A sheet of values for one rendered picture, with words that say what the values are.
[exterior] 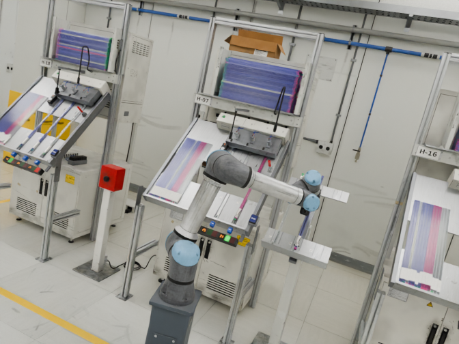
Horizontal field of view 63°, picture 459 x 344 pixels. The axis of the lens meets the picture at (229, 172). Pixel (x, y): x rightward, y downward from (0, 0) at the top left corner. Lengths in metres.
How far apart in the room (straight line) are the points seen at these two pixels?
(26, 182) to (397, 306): 2.86
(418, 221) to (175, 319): 1.36
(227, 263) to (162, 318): 0.98
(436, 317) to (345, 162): 1.89
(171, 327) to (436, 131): 1.86
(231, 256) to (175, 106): 2.38
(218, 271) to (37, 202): 1.64
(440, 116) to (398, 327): 1.26
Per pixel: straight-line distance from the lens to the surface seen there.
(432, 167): 2.60
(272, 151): 2.37
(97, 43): 3.16
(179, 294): 1.63
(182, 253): 1.57
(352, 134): 3.89
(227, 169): 1.52
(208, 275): 2.66
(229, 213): 2.18
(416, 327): 2.51
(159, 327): 1.71
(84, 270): 2.94
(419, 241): 2.20
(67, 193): 3.20
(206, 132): 2.61
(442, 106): 2.59
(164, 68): 4.57
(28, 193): 3.50
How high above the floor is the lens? 1.43
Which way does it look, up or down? 12 degrees down
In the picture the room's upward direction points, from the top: 13 degrees clockwise
